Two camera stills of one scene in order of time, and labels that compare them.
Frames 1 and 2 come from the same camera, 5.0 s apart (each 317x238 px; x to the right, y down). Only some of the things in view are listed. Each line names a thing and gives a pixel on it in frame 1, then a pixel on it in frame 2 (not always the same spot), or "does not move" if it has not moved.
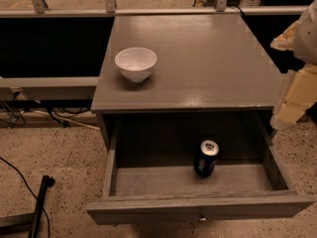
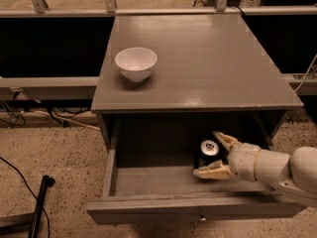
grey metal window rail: (35, 8) does not move
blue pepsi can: (206, 160) does not move
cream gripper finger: (285, 41) → (227, 141)
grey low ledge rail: (48, 88) does not move
